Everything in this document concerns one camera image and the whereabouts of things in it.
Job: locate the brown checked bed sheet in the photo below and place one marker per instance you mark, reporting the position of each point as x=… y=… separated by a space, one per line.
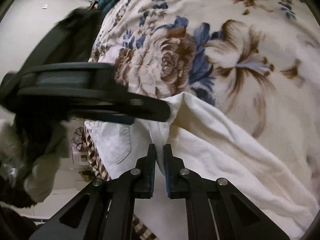
x=93 y=160

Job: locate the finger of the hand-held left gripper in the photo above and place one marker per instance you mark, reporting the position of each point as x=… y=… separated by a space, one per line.
x=150 y=110
x=120 y=120

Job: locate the floral fleece blanket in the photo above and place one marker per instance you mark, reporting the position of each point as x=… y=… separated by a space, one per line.
x=200 y=30

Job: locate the white pants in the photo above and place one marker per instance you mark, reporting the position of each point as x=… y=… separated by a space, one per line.
x=212 y=150

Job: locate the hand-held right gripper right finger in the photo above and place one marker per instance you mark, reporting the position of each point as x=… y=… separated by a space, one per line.
x=168 y=185

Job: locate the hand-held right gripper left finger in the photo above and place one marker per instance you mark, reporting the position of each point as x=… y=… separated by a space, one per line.
x=150 y=180

